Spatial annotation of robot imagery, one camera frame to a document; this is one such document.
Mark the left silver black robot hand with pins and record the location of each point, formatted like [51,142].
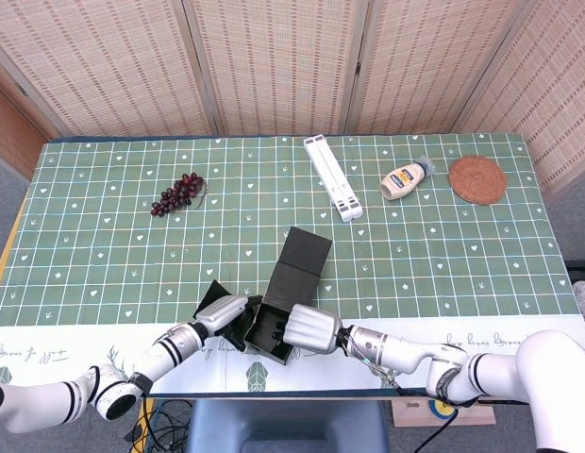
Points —
[222,313]

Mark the bamboo folding screen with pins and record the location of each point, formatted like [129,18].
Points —
[273,66]

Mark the round woven brown coaster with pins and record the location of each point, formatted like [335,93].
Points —
[476,180]

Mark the white folding stand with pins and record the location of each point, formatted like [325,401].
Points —
[330,174]

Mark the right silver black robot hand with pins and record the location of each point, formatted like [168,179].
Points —
[313,330]

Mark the green grid tablecloth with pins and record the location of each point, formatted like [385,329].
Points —
[108,245]

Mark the dark red grape bunch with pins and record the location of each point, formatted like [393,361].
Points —
[179,191]

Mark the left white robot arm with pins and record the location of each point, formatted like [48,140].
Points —
[170,351]

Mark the wooden toy board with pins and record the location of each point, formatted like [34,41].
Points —
[410,417]

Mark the mayonnaise squeeze bottle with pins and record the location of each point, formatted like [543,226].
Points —
[401,181]

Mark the brown wooden door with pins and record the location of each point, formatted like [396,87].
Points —
[9,137]

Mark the black paper box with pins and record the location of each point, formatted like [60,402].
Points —
[297,269]

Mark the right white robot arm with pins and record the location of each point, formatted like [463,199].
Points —
[415,356]

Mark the dark grey robot torso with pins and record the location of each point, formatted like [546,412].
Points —
[283,424]

